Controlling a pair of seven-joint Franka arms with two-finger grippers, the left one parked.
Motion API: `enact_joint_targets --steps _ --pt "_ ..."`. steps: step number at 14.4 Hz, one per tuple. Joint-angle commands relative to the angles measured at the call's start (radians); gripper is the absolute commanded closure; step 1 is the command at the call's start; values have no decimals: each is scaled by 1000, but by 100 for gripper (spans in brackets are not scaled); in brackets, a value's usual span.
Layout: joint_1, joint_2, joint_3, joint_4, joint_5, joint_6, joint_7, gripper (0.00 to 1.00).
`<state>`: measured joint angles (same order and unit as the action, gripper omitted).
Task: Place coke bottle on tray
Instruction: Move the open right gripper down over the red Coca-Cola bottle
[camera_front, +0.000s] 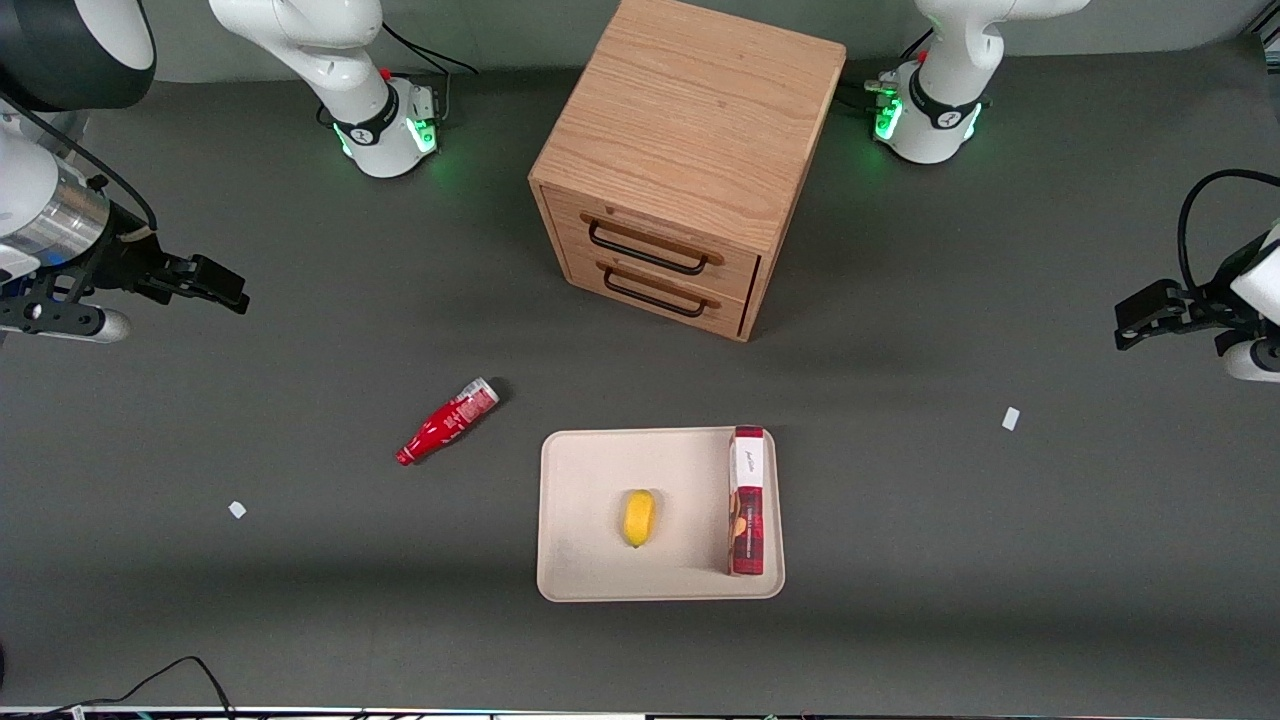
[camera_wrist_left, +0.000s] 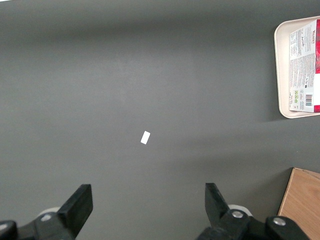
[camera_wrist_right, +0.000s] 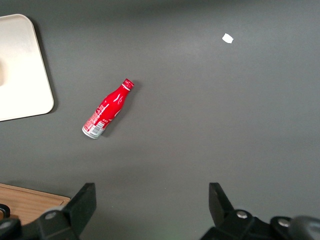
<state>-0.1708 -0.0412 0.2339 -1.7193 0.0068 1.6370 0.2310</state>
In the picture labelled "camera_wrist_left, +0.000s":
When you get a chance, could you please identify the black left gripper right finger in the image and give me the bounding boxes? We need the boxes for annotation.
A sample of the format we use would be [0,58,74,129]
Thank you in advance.
[197,183,311,240]

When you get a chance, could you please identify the beige plastic tray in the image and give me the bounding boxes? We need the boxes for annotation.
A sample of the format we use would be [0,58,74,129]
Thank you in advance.
[273,15,320,120]

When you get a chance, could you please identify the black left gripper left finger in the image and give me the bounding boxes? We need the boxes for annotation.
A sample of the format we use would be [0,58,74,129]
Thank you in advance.
[0,184,94,240]

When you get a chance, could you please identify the red and white carton box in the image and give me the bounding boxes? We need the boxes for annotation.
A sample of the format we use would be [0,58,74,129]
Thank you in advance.
[288,19,320,114]

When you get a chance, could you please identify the wooden drawer cabinet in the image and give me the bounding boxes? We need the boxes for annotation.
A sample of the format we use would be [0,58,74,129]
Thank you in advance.
[277,167,320,240]

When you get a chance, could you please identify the white tape piece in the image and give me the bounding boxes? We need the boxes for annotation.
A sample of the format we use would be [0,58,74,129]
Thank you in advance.
[140,130,151,145]

